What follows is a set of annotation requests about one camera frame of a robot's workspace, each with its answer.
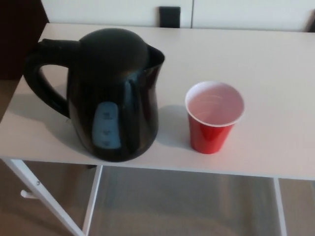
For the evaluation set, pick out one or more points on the black rectangular wall plate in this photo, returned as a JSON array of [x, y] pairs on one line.
[[169, 17]]

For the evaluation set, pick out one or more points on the white table side hook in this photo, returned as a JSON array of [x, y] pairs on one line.
[[25, 193]]

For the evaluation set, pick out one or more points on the grey mesh table panel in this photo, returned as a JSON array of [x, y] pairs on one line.
[[184, 204]]

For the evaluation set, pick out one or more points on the white cabinet front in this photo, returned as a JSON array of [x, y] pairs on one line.
[[246, 12]]

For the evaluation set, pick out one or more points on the black electric kettle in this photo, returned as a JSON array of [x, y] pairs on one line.
[[110, 86]]

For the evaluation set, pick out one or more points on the red plastic cup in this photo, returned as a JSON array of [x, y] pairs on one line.
[[211, 132]]

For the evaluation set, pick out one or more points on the dark brown wooden door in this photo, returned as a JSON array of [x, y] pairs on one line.
[[17, 29]]

